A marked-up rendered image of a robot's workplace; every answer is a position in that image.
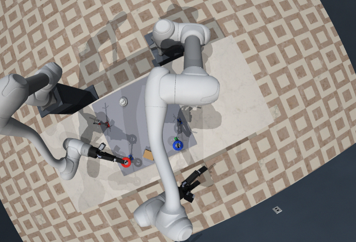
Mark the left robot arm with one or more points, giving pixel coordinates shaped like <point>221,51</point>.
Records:
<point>193,87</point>

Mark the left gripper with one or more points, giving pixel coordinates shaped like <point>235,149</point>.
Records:
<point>186,184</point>

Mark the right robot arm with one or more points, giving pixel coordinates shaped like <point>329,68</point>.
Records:
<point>37,90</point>

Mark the tan box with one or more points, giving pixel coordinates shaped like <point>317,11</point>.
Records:
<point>148,155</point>

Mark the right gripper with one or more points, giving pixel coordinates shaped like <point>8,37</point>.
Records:
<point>94,153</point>

